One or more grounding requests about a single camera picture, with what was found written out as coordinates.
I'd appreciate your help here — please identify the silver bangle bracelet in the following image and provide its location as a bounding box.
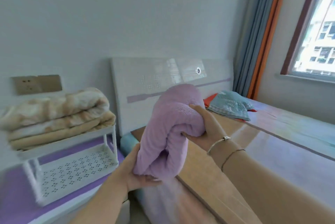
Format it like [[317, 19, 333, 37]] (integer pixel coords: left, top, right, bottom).
[[207, 136, 232, 156]]

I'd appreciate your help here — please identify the person's left forearm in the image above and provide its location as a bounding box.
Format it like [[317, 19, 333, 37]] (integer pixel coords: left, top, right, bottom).
[[69, 174, 129, 224]]

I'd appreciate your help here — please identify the gold wall power socket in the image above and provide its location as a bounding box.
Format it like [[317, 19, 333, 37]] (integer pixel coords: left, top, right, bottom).
[[12, 75, 42, 96]]

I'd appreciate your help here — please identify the grey orange curtain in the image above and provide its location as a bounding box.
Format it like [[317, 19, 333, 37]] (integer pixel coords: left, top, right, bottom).
[[232, 0, 291, 100]]

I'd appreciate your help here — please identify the white bedside nightstand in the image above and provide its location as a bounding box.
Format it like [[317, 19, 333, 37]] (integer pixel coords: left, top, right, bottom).
[[0, 135, 131, 224]]

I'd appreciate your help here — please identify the white glossy headboard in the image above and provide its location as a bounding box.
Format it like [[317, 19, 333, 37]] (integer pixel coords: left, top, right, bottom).
[[109, 57, 235, 137]]

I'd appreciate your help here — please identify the person's right hand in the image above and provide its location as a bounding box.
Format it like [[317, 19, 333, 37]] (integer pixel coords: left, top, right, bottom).
[[180, 104, 227, 153]]

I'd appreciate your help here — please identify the red cloth under pillow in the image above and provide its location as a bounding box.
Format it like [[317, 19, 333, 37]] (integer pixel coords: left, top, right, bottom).
[[203, 93, 258, 113]]

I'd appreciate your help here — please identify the person's left hand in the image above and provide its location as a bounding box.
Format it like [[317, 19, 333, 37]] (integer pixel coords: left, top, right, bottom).
[[115, 143, 163, 193]]

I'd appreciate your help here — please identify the purple towel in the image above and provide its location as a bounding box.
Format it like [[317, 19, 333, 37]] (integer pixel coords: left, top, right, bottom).
[[132, 83, 207, 180]]

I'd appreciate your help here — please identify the brown bamboo sleeping mat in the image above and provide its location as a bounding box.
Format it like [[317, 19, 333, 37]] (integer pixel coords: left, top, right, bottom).
[[130, 110, 335, 224]]

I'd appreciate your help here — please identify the white plastic shelf rack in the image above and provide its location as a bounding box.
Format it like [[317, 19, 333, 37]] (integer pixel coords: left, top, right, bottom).
[[16, 122, 120, 207]]

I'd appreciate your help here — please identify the person's right forearm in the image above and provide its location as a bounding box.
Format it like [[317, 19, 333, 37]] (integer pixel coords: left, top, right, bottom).
[[208, 139, 335, 224]]

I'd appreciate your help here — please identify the purple floor mat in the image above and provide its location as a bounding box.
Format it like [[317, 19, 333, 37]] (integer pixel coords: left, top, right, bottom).
[[0, 135, 126, 224]]

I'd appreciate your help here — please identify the teal quilted pillow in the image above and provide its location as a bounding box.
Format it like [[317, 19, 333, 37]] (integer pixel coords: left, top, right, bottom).
[[207, 90, 255, 122]]

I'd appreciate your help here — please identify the beige white patterned towel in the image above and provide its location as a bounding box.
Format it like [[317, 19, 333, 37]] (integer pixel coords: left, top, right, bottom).
[[0, 87, 110, 142]]

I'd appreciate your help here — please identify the pastel rainbow bed sheet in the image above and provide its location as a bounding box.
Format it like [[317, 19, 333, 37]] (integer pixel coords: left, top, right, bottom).
[[120, 97, 335, 224]]

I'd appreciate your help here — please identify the gold wall switch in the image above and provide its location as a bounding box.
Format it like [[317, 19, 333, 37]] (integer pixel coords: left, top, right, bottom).
[[38, 74, 63, 93]]

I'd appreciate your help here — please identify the plain tan towel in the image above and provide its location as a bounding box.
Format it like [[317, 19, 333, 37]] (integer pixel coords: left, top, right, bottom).
[[8, 111, 117, 151]]

